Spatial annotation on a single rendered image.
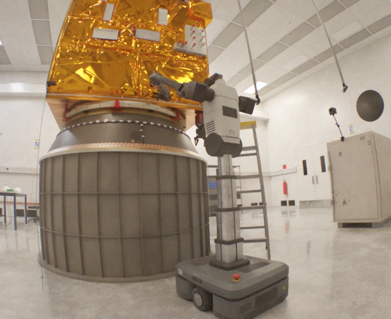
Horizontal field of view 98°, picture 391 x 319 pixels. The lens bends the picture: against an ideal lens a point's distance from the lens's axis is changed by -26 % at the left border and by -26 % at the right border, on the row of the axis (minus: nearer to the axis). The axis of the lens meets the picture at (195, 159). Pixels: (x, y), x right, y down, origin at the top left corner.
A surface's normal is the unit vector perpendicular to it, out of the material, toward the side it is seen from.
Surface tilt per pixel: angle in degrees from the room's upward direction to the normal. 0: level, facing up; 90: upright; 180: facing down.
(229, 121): 90
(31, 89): 90
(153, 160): 90
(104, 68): 86
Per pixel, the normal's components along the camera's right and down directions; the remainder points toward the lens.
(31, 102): 0.43, -0.17
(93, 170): 0.07, -0.17
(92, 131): -0.04, -0.61
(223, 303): -0.84, -0.06
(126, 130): 0.28, -0.61
